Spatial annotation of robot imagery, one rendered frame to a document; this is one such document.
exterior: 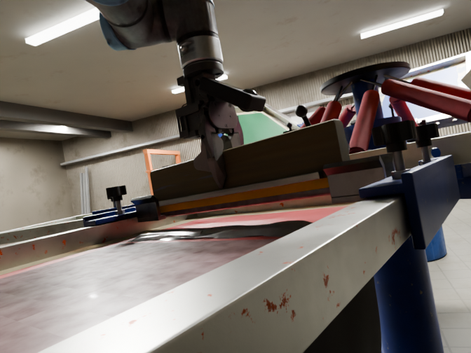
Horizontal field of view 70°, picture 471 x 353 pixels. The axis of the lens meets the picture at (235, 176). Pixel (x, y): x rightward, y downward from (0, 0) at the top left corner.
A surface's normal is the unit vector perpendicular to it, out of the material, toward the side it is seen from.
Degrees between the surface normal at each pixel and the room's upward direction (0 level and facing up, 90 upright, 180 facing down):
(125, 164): 90
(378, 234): 90
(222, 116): 90
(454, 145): 90
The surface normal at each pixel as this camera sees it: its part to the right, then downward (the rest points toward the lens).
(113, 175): -0.35, 0.05
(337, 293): 0.76, -0.14
